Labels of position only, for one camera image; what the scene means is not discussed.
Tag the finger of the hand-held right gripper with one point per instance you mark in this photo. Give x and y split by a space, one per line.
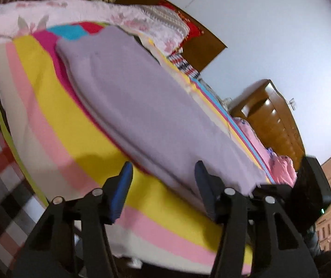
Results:
278 191

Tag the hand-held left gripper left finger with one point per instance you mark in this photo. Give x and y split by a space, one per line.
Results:
121 192

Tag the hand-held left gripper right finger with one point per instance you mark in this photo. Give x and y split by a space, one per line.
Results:
206 192

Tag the lavender pants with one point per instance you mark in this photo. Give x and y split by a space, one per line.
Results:
142 101

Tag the brown wooden wardrobe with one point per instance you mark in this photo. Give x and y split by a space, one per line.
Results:
272 121

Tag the multicolour striped blanket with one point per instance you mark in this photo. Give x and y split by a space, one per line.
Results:
52 121

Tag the checkered bed sheet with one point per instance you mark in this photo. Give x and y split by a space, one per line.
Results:
3 179

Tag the wooden headboard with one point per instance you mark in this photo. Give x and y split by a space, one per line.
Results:
206 52

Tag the red embroidered pillow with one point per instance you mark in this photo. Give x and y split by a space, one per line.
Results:
193 31

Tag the zigzag patterned pillow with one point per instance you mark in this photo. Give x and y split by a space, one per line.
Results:
168 18

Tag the pink floral quilt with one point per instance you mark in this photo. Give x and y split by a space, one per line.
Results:
67 11

